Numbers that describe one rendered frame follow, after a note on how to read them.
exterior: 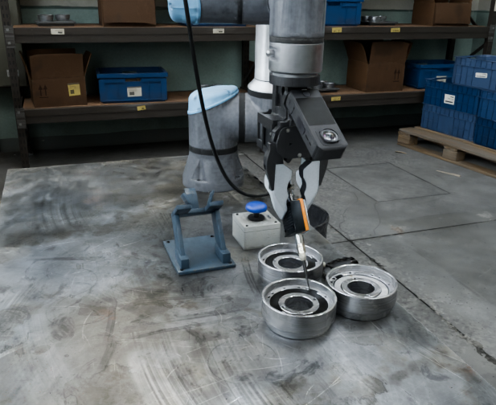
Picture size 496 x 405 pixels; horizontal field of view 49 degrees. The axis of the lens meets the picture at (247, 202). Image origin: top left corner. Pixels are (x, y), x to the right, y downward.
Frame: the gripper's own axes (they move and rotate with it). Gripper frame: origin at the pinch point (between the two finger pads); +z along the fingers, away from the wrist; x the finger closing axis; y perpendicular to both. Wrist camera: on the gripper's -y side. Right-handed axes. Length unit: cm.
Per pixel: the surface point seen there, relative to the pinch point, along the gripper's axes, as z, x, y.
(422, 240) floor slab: 94, -149, 150
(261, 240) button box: 11.7, -0.9, 14.9
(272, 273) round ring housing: 9.9, 3.3, -0.2
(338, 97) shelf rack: 52, -195, 336
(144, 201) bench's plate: 13.3, 15.5, 45.1
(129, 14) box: -14, -26, 343
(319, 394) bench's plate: 13.0, 6.7, -23.6
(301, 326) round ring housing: 10.5, 4.5, -13.8
